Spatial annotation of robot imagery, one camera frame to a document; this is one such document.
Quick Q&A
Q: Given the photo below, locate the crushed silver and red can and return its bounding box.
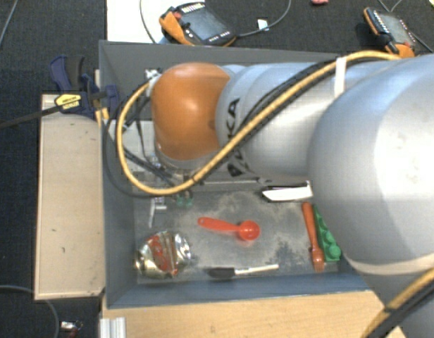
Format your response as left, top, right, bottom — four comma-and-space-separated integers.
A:
135, 231, 193, 280

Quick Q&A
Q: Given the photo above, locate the grey metal bin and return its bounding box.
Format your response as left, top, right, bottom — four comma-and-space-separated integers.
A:
98, 39, 380, 310

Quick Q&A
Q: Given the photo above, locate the pale wood flat board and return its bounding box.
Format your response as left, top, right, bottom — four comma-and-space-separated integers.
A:
34, 93, 106, 301

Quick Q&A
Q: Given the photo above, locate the red measuring spoon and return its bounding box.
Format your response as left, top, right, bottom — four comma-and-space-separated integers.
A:
197, 216, 261, 242

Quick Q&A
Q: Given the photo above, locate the black and white flat box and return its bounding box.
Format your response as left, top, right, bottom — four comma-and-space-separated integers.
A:
261, 180, 314, 204

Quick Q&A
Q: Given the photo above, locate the green toy building block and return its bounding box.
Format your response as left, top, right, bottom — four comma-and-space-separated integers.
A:
311, 205, 343, 263

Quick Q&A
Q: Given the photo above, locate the black spatula with white handle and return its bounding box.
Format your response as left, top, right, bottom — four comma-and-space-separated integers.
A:
204, 263, 280, 280

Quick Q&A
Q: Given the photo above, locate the orange-brown wooden handle tool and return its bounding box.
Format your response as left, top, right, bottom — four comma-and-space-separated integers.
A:
301, 201, 326, 274

